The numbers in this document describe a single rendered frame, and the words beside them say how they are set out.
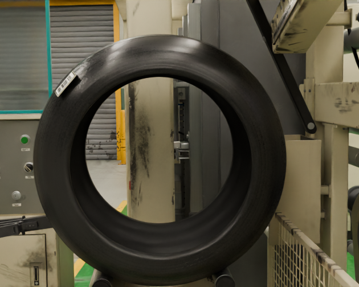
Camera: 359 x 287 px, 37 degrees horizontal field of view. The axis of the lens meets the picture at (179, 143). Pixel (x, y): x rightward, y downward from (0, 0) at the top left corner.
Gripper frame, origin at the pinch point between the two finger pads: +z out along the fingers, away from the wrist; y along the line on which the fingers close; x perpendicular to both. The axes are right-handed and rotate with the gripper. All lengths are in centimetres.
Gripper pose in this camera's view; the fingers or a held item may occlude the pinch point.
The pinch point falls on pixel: (39, 222)
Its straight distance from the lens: 134.3
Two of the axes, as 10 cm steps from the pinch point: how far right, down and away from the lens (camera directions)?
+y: -0.5, -1.0, 9.9
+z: 9.9, -1.4, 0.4
